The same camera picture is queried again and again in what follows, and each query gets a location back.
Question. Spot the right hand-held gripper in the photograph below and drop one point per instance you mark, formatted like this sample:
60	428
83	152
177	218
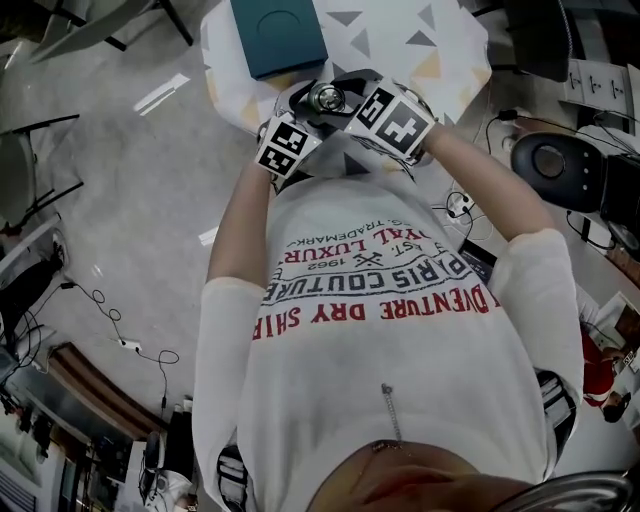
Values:
392	122

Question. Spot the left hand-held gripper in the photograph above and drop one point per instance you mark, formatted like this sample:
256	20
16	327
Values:
282	147

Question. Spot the grey metal jar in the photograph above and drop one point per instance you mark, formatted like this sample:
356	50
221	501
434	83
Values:
310	102

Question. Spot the person's left forearm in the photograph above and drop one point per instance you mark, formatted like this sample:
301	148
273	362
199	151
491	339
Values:
240	225

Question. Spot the person's right forearm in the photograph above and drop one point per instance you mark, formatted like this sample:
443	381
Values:
485	180

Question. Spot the teal box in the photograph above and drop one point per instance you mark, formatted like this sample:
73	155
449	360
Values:
280	35

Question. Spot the triangle patterned tablecloth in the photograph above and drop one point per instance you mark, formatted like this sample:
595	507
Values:
430	65

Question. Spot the white power strip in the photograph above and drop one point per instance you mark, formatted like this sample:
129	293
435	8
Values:
129	345
457	205

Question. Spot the small flat black box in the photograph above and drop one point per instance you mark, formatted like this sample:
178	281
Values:
477	260

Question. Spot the white printed paper sheet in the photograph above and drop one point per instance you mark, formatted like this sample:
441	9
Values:
576	80
618	87
596	84

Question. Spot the person's white printed shirt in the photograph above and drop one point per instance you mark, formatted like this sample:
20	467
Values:
375	360

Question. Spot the black equipment box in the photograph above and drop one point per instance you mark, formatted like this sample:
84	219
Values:
622	185

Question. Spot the wood edged counter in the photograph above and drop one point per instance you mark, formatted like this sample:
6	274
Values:
90	385

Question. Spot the person's chin and neck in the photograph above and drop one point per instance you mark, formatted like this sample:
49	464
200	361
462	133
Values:
410	485

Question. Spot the metal headset rim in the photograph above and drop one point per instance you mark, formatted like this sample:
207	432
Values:
575	487

